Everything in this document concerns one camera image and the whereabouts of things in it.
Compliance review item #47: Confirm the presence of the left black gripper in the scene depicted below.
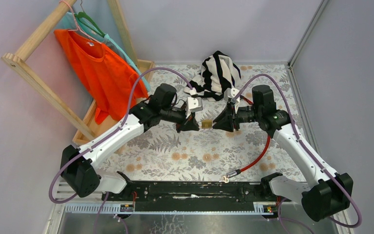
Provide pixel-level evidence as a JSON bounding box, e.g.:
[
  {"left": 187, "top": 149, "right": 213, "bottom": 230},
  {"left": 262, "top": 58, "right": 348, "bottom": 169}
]
[{"left": 160, "top": 106, "right": 200, "bottom": 134}]

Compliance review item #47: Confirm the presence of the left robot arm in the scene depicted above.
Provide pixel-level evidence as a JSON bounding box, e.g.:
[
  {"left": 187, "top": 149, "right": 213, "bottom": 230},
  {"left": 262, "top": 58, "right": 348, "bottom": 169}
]
[{"left": 60, "top": 83, "right": 203, "bottom": 200}]

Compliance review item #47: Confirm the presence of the red cable lock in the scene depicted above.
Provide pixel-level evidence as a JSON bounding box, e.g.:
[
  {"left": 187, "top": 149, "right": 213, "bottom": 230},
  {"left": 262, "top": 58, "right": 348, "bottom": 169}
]
[{"left": 222, "top": 95, "right": 272, "bottom": 184}]

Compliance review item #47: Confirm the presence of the black white striped cloth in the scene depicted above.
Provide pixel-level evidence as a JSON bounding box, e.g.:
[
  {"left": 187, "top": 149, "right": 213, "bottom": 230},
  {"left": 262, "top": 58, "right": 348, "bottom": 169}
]
[{"left": 189, "top": 51, "right": 242, "bottom": 102}]

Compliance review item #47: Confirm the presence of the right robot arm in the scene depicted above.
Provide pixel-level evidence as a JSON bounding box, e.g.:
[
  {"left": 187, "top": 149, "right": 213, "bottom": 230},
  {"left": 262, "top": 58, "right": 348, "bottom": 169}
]
[{"left": 213, "top": 85, "right": 353, "bottom": 221}]

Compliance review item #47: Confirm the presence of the green hanger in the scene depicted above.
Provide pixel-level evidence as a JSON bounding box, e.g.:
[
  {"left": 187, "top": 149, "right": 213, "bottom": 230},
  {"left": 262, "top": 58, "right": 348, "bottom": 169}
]
[{"left": 75, "top": 0, "right": 106, "bottom": 37}]

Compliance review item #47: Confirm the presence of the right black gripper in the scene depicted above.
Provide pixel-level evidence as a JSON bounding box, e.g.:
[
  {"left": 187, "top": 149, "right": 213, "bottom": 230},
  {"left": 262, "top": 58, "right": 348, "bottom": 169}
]
[{"left": 212, "top": 101, "right": 261, "bottom": 133}]

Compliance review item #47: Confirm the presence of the floral tablecloth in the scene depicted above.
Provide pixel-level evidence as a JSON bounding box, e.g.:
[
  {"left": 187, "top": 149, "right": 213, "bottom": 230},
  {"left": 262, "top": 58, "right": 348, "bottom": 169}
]
[{"left": 99, "top": 64, "right": 305, "bottom": 182}]

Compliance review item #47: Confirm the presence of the light blue shirt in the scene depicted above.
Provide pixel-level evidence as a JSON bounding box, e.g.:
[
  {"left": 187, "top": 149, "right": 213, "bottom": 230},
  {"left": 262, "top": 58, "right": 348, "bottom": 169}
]
[{"left": 54, "top": 12, "right": 140, "bottom": 95}]

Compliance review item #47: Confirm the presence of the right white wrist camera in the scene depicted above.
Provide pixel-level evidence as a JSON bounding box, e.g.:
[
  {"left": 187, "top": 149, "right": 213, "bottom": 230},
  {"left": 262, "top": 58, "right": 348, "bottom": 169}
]
[{"left": 224, "top": 88, "right": 240, "bottom": 113}]

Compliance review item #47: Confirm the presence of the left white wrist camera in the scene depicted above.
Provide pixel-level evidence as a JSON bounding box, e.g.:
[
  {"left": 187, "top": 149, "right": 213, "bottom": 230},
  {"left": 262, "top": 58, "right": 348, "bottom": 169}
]
[{"left": 186, "top": 88, "right": 203, "bottom": 117}]

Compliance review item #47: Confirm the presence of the pink hanger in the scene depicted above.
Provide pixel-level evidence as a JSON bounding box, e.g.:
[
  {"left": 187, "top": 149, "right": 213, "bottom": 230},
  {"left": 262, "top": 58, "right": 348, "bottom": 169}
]
[{"left": 59, "top": 0, "right": 101, "bottom": 44}]

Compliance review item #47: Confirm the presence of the brass padlock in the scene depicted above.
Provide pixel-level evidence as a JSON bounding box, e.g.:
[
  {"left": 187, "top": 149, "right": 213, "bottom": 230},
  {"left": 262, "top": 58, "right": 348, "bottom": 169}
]
[{"left": 201, "top": 119, "right": 213, "bottom": 129}]

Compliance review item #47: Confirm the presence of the orange t-shirt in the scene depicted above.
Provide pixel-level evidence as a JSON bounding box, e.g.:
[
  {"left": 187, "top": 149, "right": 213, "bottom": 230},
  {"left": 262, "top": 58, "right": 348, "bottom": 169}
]
[{"left": 54, "top": 29, "right": 148, "bottom": 124}]

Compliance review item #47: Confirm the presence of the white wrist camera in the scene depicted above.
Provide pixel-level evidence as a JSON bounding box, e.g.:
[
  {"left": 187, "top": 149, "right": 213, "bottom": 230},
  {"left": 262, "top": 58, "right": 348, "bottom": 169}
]
[
  {"left": 224, "top": 88, "right": 240, "bottom": 113},
  {"left": 186, "top": 88, "right": 203, "bottom": 117}
]

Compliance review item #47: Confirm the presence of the wooden clothes rack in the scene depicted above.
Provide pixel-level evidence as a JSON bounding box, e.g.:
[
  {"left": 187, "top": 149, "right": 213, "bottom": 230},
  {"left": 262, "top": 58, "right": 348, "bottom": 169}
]
[{"left": 1, "top": 0, "right": 155, "bottom": 145}]

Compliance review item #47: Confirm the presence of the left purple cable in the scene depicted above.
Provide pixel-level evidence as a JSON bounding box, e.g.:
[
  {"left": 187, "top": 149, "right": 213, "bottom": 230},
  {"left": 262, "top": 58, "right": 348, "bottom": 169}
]
[{"left": 48, "top": 67, "right": 195, "bottom": 234}]

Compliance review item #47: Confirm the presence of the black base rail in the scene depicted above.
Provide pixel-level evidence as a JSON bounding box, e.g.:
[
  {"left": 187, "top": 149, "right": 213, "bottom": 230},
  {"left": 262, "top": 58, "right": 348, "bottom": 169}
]
[{"left": 102, "top": 181, "right": 281, "bottom": 214}]

